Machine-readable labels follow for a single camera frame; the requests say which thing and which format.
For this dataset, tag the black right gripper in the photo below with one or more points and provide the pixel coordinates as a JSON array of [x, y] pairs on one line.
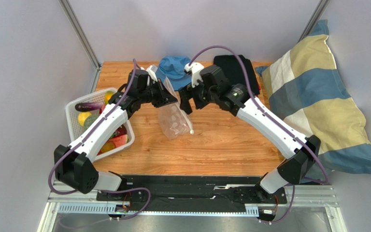
[[192, 98]]

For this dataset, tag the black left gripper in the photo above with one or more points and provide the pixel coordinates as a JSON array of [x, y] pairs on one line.
[[165, 98]]

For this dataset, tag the clear dotted zip top bag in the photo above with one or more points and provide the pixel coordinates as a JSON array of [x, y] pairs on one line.
[[172, 120]]

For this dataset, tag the yellow toy lemon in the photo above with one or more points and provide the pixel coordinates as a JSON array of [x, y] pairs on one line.
[[82, 117]]

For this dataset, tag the green netted toy melon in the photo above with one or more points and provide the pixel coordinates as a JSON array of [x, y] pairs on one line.
[[90, 120]]

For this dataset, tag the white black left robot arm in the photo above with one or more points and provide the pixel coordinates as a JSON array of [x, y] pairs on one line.
[[74, 163]]

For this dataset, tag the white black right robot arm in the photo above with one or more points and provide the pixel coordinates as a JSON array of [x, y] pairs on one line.
[[209, 85]]

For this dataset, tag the blue bucket hat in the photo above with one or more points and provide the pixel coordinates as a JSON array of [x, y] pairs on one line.
[[172, 67]]

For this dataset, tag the black folded cloth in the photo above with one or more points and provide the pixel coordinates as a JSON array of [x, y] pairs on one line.
[[233, 71]]

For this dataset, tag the red toy tomato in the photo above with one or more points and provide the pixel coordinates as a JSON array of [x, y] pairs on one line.
[[120, 131]]

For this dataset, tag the yellow green toy mango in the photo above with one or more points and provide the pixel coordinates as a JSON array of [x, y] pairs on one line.
[[107, 96]]

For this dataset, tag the purple toy eggplant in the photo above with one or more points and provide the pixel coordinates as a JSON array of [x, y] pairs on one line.
[[88, 106]]

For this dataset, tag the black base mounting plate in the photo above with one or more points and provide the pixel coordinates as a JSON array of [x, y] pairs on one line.
[[202, 194]]

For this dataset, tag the striped blue yellow pillow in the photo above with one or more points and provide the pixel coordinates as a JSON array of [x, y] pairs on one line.
[[305, 90]]

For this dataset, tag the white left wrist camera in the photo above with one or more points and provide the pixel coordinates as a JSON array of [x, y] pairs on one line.
[[151, 71]]

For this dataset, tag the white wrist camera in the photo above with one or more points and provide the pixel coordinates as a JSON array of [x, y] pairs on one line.
[[151, 71], [194, 69]]

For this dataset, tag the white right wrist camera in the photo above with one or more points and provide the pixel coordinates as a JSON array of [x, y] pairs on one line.
[[194, 69]]

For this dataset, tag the aluminium frame rail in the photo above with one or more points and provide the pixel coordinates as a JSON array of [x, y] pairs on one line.
[[73, 19]]

